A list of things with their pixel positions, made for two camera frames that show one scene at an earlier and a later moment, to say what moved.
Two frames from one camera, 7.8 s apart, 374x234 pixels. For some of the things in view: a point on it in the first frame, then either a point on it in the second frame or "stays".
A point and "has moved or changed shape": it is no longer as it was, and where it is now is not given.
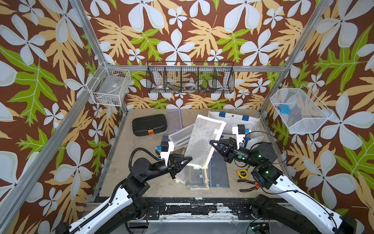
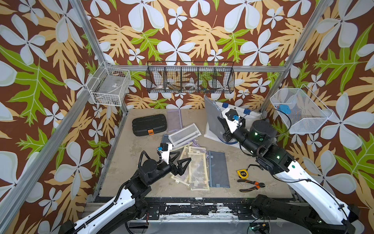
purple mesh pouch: x=175 y=120 stays
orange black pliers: x=256 y=186 stays
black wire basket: x=190 y=77 stays
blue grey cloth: x=218 y=176 stays
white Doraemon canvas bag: x=253 y=131 has moved or changed shape
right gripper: x=231 y=153 → x=229 y=135
